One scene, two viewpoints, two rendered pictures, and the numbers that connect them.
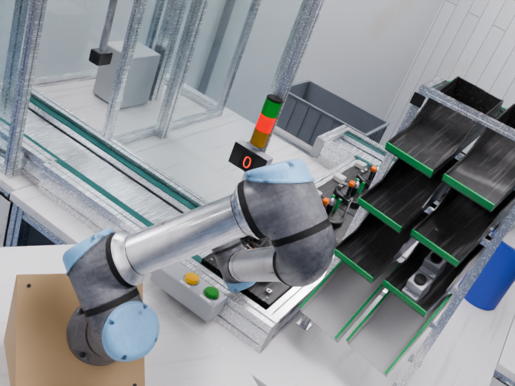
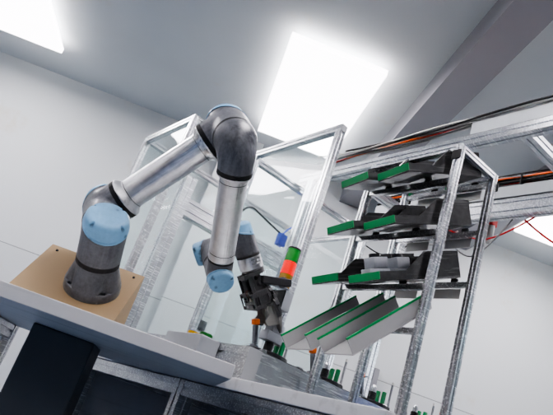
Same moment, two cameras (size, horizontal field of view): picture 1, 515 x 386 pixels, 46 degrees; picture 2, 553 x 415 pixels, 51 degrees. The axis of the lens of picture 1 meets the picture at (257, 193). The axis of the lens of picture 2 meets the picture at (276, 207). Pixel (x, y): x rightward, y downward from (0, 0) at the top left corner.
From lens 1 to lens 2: 1.64 m
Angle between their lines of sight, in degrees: 60
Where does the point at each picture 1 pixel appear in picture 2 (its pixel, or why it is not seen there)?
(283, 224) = (217, 119)
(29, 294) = (54, 254)
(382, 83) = not seen: outside the picture
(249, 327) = (233, 361)
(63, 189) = not seen: hidden behind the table
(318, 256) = (236, 128)
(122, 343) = (95, 215)
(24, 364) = (24, 277)
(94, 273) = (98, 192)
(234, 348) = not seen: hidden behind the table
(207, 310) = (196, 341)
